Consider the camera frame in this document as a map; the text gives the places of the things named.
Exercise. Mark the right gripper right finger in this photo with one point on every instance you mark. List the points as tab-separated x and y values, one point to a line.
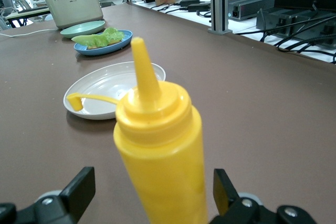
235	208

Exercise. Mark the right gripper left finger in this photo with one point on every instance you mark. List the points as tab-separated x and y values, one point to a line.
65	203

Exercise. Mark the yellow mustard squeeze bottle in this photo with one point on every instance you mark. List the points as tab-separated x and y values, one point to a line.
162	155

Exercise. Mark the green lettuce leaf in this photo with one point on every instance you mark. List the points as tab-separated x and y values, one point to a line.
99	39

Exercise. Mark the beige round plate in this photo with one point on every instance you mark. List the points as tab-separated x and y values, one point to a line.
105	77

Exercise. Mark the blue round plate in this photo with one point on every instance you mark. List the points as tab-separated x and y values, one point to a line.
105	50

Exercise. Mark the pale green round plate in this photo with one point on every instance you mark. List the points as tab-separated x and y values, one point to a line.
81	28

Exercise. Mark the grey metal device housing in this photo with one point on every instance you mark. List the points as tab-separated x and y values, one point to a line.
288	22

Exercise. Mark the light wood office desk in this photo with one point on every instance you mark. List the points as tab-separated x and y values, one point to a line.
26	12

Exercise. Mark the beige chrome toaster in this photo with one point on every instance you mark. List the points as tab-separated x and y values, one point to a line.
73	6

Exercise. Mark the long black power supply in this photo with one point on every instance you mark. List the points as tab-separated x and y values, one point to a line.
249	6

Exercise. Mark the black power adapter brick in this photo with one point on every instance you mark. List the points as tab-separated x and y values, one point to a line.
190	1
198	6

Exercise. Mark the grey office chair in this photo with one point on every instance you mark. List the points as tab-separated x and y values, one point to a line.
8	6

